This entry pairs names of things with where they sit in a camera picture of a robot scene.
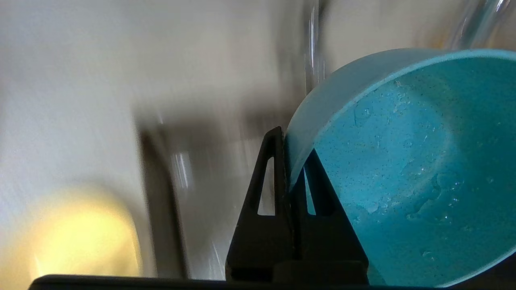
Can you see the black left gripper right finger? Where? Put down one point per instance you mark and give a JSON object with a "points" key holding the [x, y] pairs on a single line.
{"points": [[322, 241]]}

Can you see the blue plastic bowl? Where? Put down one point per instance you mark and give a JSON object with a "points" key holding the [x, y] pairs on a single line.
{"points": [[403, 169]]}

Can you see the chrome faucet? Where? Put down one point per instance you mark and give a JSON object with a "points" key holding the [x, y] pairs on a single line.
{"points": [[479, 24]]}

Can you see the yellow plastic bowl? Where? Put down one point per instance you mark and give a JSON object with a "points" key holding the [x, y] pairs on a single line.
{"points": [[80, 237]]}

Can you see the stainless steel sink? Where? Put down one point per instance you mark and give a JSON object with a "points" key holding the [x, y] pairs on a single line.
{"points": [[193, 201]]}

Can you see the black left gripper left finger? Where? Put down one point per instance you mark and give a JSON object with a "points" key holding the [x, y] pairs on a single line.
{"points": [[258, 241]]}

